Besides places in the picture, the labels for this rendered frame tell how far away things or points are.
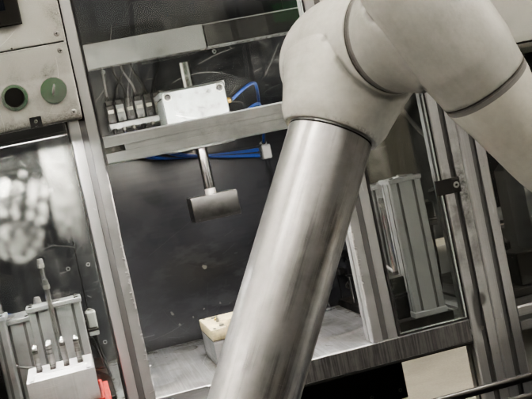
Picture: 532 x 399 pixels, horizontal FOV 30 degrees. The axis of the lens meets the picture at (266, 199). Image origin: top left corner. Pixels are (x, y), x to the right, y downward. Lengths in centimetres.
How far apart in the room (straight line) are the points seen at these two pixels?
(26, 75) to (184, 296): 66
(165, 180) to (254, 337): 98
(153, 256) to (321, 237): 96
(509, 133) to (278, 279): 29
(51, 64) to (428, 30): 74
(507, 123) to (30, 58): 80
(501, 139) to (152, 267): 109
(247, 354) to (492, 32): 42
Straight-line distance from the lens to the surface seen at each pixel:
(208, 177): 181
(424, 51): 103
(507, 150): 109
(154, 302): 204
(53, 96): 157
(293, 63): 117
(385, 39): 105
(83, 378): 144
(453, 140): 172
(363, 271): 167
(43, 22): 160
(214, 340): 173
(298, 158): 112
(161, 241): 203
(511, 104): 106
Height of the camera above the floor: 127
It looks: 3 degrees down
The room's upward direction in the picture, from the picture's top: 12 degrees counter-clockwise
